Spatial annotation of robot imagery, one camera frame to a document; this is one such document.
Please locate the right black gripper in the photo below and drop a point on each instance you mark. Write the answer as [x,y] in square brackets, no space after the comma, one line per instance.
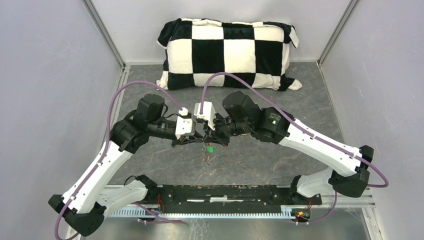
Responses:
[214,136]

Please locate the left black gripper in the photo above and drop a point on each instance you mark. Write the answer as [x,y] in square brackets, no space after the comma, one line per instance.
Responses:
[182,140]

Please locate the green key tag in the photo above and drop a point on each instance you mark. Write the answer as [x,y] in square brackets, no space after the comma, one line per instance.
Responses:
[210,149]

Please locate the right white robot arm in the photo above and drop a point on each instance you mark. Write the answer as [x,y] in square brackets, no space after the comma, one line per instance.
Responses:
[345,174]

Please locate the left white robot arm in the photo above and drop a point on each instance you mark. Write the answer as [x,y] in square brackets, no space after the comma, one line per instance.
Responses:
[83,207]

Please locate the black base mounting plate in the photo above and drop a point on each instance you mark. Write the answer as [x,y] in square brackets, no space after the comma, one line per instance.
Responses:
[225,199]

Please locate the black and white checkered pillow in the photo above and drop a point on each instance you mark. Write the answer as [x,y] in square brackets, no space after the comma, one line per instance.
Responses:
[227,54]

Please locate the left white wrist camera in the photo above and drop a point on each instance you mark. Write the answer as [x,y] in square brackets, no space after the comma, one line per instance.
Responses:
[185,125]

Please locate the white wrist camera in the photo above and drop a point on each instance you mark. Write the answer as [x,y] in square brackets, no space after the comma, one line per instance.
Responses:
[185,125]
[207,116]

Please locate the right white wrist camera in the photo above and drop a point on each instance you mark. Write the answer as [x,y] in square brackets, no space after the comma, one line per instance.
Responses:
[207,116]

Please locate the white slotted cable duct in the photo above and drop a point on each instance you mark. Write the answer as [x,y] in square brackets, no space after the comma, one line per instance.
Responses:
[138,212]

